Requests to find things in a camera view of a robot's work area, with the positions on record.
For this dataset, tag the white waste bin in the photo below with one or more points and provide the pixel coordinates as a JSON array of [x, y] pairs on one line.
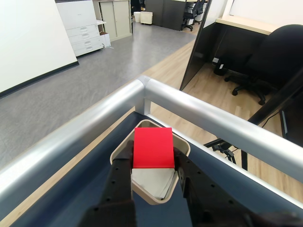
[[146, 17]]

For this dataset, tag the red cube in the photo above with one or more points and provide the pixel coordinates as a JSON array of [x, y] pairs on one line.
[[154, 147]]

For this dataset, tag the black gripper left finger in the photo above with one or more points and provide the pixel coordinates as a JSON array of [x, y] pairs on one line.
[[118, 184]]

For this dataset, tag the silver metal frame rail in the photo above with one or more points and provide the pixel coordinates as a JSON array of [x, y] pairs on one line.
[[189, 106]]

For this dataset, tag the white office printer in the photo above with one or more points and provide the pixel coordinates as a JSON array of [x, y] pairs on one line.
[[80, 28]]

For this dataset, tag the beige metal cabinet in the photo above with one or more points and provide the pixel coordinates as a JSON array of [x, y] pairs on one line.
[[118, 19]]

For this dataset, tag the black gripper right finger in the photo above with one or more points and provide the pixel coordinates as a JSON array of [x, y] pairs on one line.
[[203, 196]]

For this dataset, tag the dark storage cabinet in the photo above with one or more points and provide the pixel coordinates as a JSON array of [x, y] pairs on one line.
[[165, 11]]

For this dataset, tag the black desk partition panel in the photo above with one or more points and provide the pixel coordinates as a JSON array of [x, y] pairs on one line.
[[198, 47]]

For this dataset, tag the wood top desk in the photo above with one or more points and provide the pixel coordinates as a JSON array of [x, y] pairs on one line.
[[248, 24]]

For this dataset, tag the beige rounded box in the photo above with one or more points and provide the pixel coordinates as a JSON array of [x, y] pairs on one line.
[[182, 144]]

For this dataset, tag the dark desk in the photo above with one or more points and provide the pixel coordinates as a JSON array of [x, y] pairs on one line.
[[288, 111]]

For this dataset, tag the black office chair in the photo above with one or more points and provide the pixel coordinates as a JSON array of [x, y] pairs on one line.
[[279, 54], [190, 14]]

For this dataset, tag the black waste bin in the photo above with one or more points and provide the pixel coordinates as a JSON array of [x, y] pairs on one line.
[[219, 68]]

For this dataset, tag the black clamp stand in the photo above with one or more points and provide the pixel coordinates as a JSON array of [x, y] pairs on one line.
[[225, 147]]

